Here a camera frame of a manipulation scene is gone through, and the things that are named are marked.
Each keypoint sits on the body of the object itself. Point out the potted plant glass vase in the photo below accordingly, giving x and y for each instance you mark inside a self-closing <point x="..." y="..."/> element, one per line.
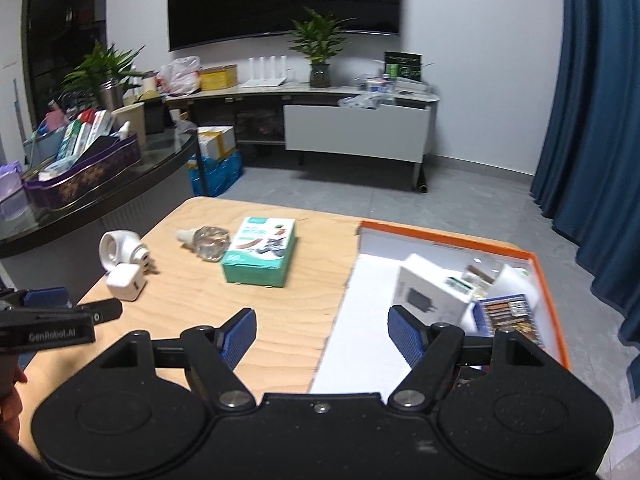
<point x="320" y="45"/>

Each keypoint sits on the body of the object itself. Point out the white round plug-in device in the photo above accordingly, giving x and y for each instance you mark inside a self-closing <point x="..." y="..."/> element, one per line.
<point x="120" y="250"/>

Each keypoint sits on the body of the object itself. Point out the yellow white cardboard box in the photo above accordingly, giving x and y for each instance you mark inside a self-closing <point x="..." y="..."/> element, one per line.
<point x="216" y="141"/>

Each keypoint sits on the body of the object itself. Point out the small printed packet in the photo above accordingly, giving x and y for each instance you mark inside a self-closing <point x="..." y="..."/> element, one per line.
<point x="470" y="280"/>

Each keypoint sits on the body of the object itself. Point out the white plastic bag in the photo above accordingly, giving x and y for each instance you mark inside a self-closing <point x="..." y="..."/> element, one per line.
<point x="180" y="77"/>

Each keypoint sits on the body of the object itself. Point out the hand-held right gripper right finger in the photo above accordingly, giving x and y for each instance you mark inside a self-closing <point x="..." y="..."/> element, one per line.
<point x="406" y="335"/>

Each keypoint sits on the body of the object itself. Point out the pink box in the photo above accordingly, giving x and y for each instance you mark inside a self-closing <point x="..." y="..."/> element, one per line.
<point x="54" y="121"/>

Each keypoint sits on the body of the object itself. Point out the person's left hand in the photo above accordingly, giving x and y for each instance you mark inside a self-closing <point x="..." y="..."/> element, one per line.
<point x="10" y="412"/>

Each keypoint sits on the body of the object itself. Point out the black green box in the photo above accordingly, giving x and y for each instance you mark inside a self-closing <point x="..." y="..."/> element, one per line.
<point x="402" y="66"/>

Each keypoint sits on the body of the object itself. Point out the blue bottle pack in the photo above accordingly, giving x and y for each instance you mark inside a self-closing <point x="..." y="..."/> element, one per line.
<point x="217" y="175"/>

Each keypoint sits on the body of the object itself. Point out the black curved counter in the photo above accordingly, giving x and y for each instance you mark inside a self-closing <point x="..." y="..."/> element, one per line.
<point x="115" y="205"/>

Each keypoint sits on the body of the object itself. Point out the plain white carton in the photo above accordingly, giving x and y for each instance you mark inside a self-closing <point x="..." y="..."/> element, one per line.
<point x="510" y="280"/>

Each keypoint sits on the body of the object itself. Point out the orange white storage box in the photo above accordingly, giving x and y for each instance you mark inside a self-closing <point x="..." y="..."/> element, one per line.
<point x="360" y="310"/>

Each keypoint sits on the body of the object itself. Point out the grey white media cabinet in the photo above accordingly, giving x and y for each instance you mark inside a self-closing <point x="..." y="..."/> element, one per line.
<point x="355" y="130"/>

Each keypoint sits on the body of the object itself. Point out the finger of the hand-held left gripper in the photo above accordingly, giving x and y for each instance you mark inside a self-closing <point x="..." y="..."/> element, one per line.
<point x="47" y="296"/>

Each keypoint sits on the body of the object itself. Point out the green white carton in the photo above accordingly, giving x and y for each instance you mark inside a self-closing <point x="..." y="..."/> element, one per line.
<point x="70" y="140"/>

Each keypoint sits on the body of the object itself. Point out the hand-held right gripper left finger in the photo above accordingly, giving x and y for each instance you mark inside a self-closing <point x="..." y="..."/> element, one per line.
<point x="237" y="335"/>

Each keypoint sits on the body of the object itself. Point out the white charger carton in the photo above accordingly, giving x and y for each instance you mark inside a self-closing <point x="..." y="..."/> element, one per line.
<point x="425" y="280"/>

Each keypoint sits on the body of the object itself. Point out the purple tissue container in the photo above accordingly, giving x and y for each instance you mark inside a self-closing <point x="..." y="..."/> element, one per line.
<point x="11" y="192"/>

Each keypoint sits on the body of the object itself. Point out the red white carton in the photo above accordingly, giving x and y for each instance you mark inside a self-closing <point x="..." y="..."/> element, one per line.
<point x="95" y="127"/>

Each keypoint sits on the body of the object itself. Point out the dark glass door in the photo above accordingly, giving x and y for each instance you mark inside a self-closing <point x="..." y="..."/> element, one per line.
<point x="60" y="35"/>

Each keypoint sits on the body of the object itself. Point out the blue curtain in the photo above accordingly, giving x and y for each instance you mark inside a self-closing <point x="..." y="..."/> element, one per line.
<point x="595" y="135"/>

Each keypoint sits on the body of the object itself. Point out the white charger cube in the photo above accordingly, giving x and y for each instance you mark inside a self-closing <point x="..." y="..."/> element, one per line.
<point x="125" y="282"/>

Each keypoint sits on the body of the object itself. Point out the teal product box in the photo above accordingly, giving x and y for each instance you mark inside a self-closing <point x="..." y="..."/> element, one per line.
<point x="255" y="270"/>

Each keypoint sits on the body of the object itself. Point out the pile of clear wrappers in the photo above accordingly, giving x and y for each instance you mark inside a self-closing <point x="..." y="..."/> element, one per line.
<point x="367" y="95"/>

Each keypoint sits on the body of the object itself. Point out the large black television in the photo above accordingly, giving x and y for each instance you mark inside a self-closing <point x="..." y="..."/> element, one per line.
<point x="285" y="0"/>

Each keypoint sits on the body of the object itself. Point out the beige bin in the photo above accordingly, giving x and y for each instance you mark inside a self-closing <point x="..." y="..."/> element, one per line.
<point x="130" y="122"/>

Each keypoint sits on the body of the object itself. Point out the potted plant steel pot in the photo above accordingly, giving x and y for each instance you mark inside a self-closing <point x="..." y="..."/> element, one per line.
<point x="107" y="90"/>

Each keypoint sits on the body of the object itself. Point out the white router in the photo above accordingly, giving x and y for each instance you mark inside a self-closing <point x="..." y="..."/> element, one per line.
<point x="265" y="72"/>

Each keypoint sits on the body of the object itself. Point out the glass dropper bottle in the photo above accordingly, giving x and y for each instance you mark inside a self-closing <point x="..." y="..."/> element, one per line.
<point x="210" y="242"/>

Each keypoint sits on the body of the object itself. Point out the purple patterned tin tray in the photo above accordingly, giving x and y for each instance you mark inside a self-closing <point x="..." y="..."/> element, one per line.
<point x="85" y="180"/>

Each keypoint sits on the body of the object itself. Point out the grey plastic basket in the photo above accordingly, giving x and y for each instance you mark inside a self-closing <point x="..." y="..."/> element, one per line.
<point x="42" y="147"/>

